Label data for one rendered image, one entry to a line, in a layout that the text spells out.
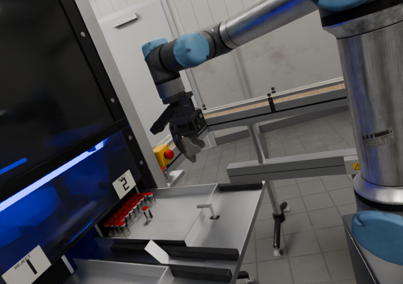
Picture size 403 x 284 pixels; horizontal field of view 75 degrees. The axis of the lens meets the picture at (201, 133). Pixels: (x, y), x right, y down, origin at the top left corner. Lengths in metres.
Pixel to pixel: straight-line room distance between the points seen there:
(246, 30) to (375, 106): 0.34
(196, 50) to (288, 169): 1.24
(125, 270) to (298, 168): 1.22
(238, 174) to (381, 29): 1.51
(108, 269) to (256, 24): 0.72
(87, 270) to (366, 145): 0.75
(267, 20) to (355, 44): 0.25
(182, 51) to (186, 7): 3.10
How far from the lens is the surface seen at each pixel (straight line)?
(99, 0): 4.11
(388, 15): 0.42
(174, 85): 0.72
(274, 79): 3.68
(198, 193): 0.95
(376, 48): 0.42
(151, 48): 0.72
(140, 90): 3.91
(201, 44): 0.64
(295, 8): 0.60
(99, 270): 0.86
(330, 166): 1.70
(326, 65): 3.78
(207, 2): 3.67
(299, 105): 1.53
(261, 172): 1.77
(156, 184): 1.04
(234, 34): 0.68
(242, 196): 0.85
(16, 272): 0.75
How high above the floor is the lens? 1.33
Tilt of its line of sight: 16 degrees down
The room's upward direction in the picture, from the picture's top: 20 degrees counter-clockwise
